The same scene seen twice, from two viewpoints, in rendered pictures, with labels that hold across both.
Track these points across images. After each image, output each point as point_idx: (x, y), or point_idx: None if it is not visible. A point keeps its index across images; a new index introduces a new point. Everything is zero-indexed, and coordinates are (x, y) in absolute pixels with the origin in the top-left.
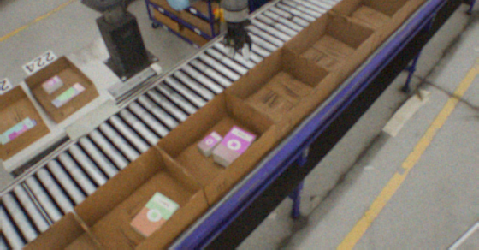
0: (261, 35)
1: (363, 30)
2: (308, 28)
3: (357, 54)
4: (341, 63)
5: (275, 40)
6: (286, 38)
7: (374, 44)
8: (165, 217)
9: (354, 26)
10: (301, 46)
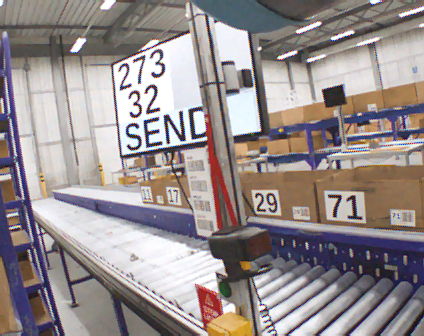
0: (278, 314)
1: (346, 176)
2: (360, 187)
3: (387, 178)
4: (423, 166)
5: (299, 295)
6: (292, 288)
7: None
8: None
9: (340, 179)
10: (376, 213)
